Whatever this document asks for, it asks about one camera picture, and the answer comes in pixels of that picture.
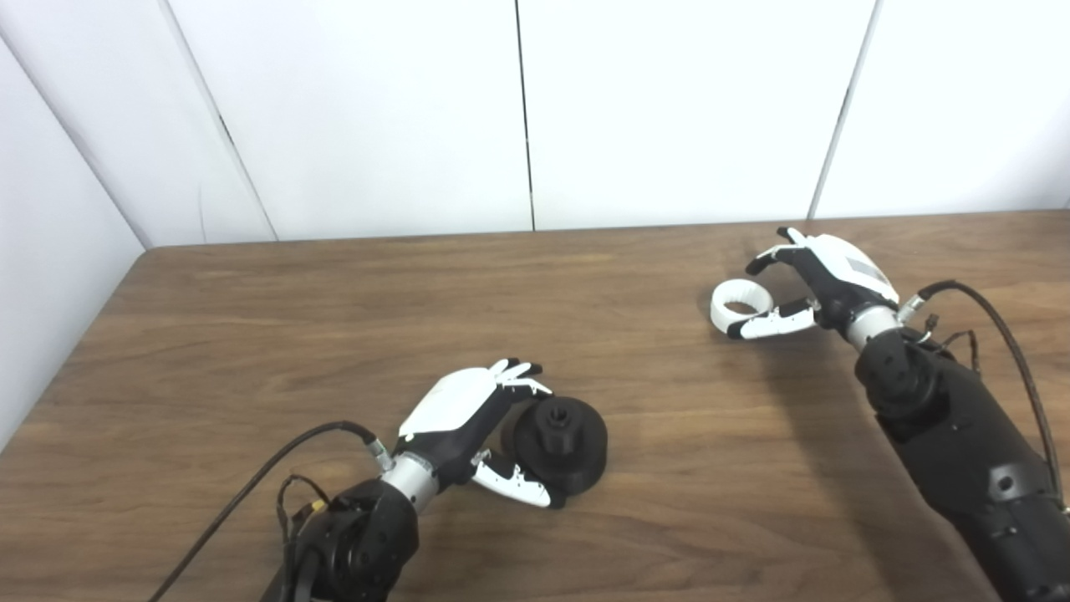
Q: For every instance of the round black plastic part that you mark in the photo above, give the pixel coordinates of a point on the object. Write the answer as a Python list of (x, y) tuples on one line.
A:
[(577, 451)]

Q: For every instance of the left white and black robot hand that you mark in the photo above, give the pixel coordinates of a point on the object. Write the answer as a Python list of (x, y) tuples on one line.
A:
[(451, 410)]

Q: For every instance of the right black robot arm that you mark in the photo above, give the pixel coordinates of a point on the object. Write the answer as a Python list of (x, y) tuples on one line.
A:
[(970, 435)]

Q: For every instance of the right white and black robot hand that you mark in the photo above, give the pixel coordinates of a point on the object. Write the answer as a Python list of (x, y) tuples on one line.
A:
[(844, 276)]

